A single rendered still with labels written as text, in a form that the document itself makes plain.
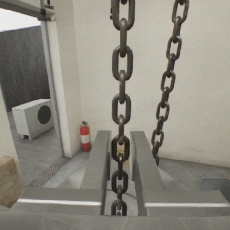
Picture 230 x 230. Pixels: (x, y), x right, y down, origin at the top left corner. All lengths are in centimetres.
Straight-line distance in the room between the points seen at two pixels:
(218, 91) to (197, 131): 60
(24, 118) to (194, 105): 296
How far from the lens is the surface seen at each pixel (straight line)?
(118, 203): 18
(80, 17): 276
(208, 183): 74
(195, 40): 237
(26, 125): 359
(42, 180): 248
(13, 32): 658
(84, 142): 281
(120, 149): 241
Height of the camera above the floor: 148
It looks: 19 degrees down
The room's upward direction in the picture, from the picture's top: 1 degrees counter-clockwise
